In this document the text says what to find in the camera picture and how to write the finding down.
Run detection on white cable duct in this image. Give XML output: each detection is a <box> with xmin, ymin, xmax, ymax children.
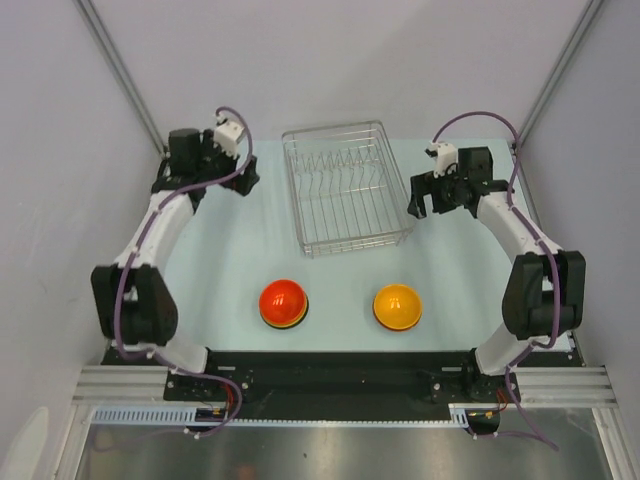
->
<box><xmin>92</xmin><ymin>406</ymin><xmax>469</xmax><ymax>428</ymax></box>

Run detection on blue white patterned bowl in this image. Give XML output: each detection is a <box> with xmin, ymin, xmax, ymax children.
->
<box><xmin>266</xmin><ymin>319</ymin><xmax>304</xmax><ymax>330</ymax></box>

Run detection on wire dish rack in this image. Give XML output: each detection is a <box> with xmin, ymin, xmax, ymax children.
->
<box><xmin>281</xmin><ymin>120</ymin><xmax>415</xmax><ymax>257</ymax></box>

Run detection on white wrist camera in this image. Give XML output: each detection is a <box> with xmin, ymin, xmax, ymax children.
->
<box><xmin>425</xmin><ymin>142</ymin><xmax>458</xmax><ymax>178</ymax></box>
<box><xmin>213</xmin><ymin>113</ymin><xmax>245</xmax><ymax>157</ymax></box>

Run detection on red-orange bowl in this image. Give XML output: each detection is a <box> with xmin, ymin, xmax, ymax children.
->
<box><xmin>258</xmin><ymin>279</ymin><xmax>308</xmax><ymax>315</ymax></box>

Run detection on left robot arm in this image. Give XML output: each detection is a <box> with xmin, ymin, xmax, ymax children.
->
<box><xmin>90</xmin><ymin>120</ymin><xmax>259</xmax><ymax>400</ymax></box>

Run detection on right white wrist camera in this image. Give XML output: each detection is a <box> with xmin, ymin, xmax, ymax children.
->
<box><xmin>425</xmin><ymin>142</ymin><xmax>458</xmax><ymax>178</ymax></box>

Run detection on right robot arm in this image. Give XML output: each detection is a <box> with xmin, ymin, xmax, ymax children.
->
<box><xmin>407</xmin><ymin>142</ymin><xmax>586</xmax><ymax>401</ymax></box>

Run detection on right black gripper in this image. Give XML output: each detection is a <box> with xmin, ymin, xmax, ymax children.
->
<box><xmin>406</xmin><ymin>164</ymin><xmax>467</xmax><ymax>220</ymax></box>

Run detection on aluminium frame rail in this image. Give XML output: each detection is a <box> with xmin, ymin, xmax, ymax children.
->
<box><xmin>72</xmin><ymin>366</ymin><xmax>618</xmax><ymax>408</ymax></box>

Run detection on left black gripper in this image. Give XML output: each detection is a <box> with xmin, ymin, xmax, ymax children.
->
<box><xmin>196</xmin><ymin>130</ymin><xmax>259</xmax><ymax>197</ymax></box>

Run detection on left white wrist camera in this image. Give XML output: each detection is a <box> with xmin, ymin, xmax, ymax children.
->
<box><xmin>213</xmin><ymin>113</ymin><xmax>245</xmax><ymax>157</ymax></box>

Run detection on yellow-green bowl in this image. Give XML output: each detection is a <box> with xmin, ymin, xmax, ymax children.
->
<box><xmin>261</xmin><ymin>311</ymin><xmax>308</xmax><ymax>330</ymax></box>

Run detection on orange-yellow bowl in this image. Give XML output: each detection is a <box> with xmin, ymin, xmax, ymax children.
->
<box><xmin>372</xmin><ymin>284</ymin><xmax>423</xmax><ymax>319</ymax></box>

